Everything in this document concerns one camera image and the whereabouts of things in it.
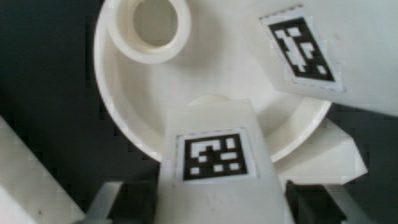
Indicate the white fence bar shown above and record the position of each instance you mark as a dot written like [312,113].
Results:
[33,200]
[325,161]

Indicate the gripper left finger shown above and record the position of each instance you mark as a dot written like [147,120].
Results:
[122,204]

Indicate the white front fence bar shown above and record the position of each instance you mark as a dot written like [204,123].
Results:
[33,200]

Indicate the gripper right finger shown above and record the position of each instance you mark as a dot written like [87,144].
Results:
[321,205]

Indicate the white round stool seat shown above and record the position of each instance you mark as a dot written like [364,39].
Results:
[211,69]

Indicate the white right fence bar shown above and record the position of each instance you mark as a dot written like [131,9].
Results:
[325,161]

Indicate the white stool leg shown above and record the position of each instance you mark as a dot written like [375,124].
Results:
[218,187]
[325,45]

